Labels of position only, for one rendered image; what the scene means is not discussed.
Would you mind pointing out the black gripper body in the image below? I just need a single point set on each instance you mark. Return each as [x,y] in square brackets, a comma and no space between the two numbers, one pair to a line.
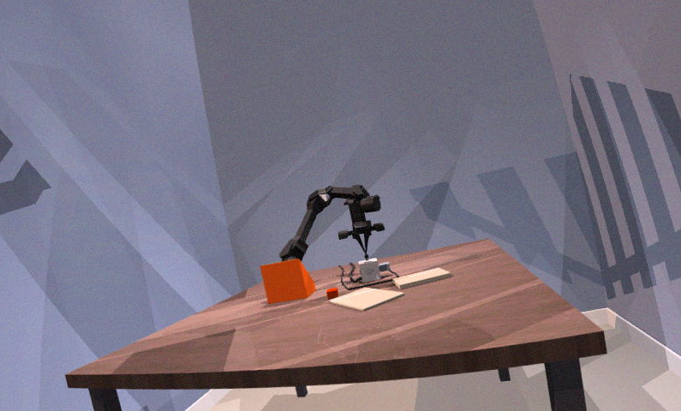
[345,233]

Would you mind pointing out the black cable with grey plug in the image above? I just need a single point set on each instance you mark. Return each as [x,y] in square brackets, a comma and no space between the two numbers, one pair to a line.
[382,267]

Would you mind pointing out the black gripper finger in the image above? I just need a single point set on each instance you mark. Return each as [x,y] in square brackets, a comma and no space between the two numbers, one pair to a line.
[366,237]
[359,240]

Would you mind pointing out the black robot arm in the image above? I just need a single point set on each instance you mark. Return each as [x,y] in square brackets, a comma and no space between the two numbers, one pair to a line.
[359,201]

